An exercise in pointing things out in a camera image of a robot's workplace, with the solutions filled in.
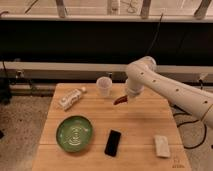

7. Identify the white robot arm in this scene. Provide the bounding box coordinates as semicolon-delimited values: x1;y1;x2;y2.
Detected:
125;56;213;129

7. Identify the green ceramic bowl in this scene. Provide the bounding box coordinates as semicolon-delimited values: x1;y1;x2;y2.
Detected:
55;115;93;153

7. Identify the clear plastic cup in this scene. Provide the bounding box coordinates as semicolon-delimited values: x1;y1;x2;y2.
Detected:
96;77;112;97

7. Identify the black smartphone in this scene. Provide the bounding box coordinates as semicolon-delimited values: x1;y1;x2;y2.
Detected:
104;130;121;157

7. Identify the black hanging cable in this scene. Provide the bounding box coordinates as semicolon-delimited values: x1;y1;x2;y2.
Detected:
145;13;165;57

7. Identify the black floor cable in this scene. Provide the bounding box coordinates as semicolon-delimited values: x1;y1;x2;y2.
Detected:
172;109;208;150

